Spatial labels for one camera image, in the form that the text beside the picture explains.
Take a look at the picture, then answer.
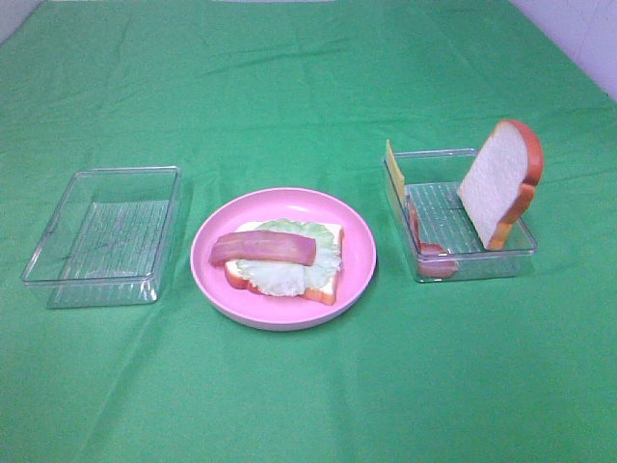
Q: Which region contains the green lettuce leaf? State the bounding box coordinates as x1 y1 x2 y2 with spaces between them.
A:
235 218 343 298

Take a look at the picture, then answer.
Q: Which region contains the clear plastic box right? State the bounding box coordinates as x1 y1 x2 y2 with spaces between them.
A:
383 149 537 283

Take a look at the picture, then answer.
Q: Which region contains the yellow cheese slice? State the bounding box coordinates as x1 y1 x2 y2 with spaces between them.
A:
386 139 406 204

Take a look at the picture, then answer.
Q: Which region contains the green tablecloth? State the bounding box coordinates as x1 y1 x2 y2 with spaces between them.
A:
1 1 616 462

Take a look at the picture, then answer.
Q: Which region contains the bacon strip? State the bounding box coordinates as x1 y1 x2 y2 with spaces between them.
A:
405 194 459 280
209 230 317 265

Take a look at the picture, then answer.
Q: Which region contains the clear plastic box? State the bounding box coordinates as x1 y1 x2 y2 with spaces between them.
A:
383 149 537 283
21 166 181 309

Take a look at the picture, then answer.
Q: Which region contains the clear plastic box left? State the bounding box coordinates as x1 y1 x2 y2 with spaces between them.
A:
21 166 181 309

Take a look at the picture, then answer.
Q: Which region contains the toast bread slice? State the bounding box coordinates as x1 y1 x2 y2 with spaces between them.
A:
457 119 544 251
224 220 346 307

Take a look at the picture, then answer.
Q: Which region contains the pink round plate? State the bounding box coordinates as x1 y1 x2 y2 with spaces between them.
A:
191 187 377 331

